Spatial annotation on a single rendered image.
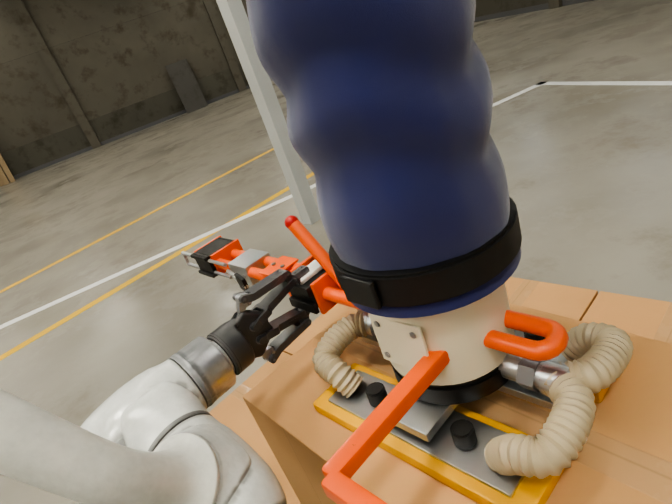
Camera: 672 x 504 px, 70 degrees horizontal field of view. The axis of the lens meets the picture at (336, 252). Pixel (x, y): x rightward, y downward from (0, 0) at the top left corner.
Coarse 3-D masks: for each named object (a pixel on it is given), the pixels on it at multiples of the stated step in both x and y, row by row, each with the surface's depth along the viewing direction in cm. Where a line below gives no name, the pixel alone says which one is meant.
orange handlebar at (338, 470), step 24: (216, 264) 102; (264, 264) 95; (288, 264) 87; (504, 336) 54; (552, 336) 51; (432, 360) 54; (408, 384) 52; (384, 408) 50; (408, 408) 51; (360, 432) 48; (384, 432) 49; (336, 456) 47; (360, 456) 47; (336, 480) 44
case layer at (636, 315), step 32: (512, 288) 150; (544, 288) 145; (576, 288) 140; (320, 320) 168; (608, 320) 125; (640, 320) 122; (288, 352) 158; (256, 384) 149; (224, 416) 140; (256, 448) 125
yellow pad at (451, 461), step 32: (384, 384) 70; (352, 416) 67; (480, 416) 60; (384, 448) 62; (416, 448) 59; (448, 448) 57; (480, 448) 56; (448, 480) 55; (480, 480) 52; (512, 480) 51; (544, 480) 51
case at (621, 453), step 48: (288, 384) 81; (624, 384) 60; (288, 432) 71; (336, 432) 68; (528, 432) 58; (624, 432) 54; (288, 480) 91; (384, 480) 59; (432, 480) 57; (576, 480) 51; (624, 480) 50
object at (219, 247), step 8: (216, 240) 108; (224, 240) 107; (232, 240) 105; (200, 248) 107; (208, 248) 105; (216, 248) 104; (224, 248) 103; (232, 248) 104; (240, 248) 106; (216, 256) 102; (224, 256) 103; (224, 272) 104
